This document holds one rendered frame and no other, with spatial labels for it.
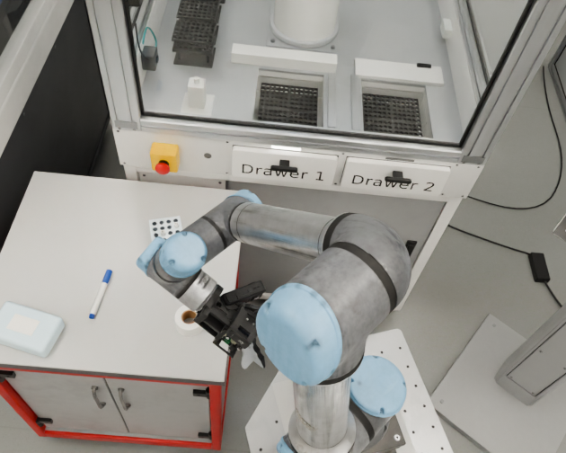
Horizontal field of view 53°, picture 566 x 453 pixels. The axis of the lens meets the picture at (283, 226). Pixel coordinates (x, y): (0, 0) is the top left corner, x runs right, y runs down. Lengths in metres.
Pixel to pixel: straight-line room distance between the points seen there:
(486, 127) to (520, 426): 1.22
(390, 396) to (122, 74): 0.95
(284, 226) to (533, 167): 2.41
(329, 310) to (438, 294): 1.88
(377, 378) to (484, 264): 1.66
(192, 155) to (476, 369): 1.39
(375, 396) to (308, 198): 0.83
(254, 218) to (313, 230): 0.15
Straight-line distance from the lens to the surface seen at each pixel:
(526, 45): 1.41
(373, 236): 0.72
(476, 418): 2.30
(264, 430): 1.35
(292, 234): 0.86
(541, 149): 3.31
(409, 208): 1.79
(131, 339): 1.44
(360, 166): 1.58
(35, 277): 1.58
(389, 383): 1.08
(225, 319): 1.11
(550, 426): 2.41
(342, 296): 0.66
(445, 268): 2.59
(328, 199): 1.74
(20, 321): 1.47
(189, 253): 0.98
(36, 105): 2.08
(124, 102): 1.52
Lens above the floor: 2.06
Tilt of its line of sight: 54 degrees down
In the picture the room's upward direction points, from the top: 9 degrees clockwise
